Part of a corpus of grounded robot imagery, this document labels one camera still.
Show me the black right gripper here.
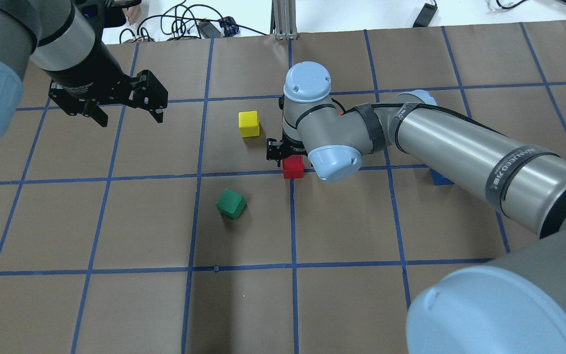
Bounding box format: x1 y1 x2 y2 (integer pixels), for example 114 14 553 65
266 134 306 167

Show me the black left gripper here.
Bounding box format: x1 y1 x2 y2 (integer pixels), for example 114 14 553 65
49 70 169 128

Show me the red wooden block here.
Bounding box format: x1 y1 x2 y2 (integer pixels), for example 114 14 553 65
282 155 305 179

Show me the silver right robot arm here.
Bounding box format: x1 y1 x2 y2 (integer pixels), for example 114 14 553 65
266 62 566 354

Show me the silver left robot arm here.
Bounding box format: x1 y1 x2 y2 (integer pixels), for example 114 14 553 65
0 0 168 137

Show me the yellow wooden block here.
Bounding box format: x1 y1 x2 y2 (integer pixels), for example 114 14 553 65
238 111 260 138

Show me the green wooden block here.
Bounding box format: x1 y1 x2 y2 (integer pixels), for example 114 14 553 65
216 189 247 220

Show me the blue wooden block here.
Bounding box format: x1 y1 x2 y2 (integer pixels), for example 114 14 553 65
430 169 454 186

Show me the black power adapter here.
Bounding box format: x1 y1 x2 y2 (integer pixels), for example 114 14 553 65
412 2 438 28

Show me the aluminium frame post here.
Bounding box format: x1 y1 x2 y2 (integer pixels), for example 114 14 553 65
270 0 298 40

